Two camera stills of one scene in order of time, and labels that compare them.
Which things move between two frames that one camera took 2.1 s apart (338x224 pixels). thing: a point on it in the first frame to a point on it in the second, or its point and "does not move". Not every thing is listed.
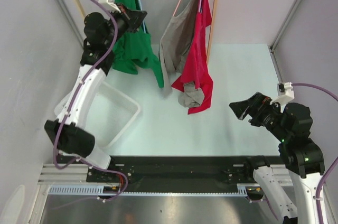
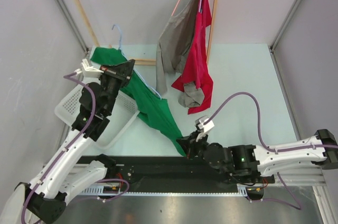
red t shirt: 195,70 does not move
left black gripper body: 122,20 to 111,81
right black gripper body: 266,112 to 198,146
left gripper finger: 136,21 to 125,66
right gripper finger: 239,109 to 185,142
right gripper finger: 240,107 to 188,150
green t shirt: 133,50 to 149,104
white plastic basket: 111,111 does not move
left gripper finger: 138,15 to 128,75
